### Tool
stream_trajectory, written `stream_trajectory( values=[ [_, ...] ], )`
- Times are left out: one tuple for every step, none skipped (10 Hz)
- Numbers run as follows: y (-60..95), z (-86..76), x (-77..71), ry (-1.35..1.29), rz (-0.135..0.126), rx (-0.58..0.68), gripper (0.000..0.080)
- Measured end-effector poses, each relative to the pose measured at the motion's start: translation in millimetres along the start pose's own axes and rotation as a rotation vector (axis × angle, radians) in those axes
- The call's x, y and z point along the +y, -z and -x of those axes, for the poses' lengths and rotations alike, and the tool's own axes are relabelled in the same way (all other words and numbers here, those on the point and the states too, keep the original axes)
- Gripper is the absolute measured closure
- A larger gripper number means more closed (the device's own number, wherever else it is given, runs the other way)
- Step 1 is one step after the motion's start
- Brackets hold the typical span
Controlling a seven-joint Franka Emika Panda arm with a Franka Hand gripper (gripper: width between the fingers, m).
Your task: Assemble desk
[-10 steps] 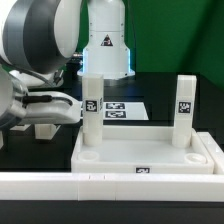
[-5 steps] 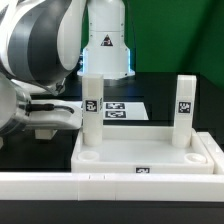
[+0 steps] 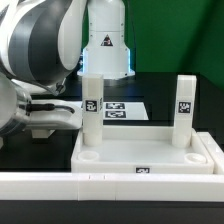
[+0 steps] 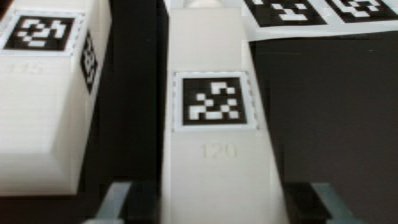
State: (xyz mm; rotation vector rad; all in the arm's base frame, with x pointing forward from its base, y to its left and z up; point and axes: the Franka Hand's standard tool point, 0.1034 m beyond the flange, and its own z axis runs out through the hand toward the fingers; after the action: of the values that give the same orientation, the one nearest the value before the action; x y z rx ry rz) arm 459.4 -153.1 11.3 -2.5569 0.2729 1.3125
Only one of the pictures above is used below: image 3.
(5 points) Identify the white desk tabletop tray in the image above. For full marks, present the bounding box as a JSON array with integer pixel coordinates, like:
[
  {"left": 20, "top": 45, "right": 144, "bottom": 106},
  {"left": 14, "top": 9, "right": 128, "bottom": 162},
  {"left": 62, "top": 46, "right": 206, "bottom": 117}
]
[{"left": 71, "top": 125, "right": 214, "bottom": 174}]

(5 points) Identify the white L-shaped obstacle wall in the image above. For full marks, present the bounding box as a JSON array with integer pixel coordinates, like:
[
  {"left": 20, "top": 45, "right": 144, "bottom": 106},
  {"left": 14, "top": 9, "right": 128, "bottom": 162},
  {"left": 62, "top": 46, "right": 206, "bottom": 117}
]
[{"left": 0, "top": 131, "right": 224, "bottom": 202}]

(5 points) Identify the white marker base plate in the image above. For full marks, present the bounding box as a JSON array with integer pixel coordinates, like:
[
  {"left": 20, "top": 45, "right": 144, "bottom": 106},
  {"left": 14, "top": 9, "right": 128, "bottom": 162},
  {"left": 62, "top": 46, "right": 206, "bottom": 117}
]
[{"left": 76, "top": 101, "right": 150, "bottom": 122}]

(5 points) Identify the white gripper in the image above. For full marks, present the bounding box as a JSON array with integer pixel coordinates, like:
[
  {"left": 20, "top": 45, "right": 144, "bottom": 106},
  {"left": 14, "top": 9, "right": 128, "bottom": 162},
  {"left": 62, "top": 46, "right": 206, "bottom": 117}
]
[{"left": 26, "top": 99, "right": 82, "bottom": 130}]

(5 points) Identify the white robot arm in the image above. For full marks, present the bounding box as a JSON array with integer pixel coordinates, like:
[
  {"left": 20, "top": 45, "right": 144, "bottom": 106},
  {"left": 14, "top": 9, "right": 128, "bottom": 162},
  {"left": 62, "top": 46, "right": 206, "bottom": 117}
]
[{"left": 0, "top": 0, "right": 135, "bottom": 137}]

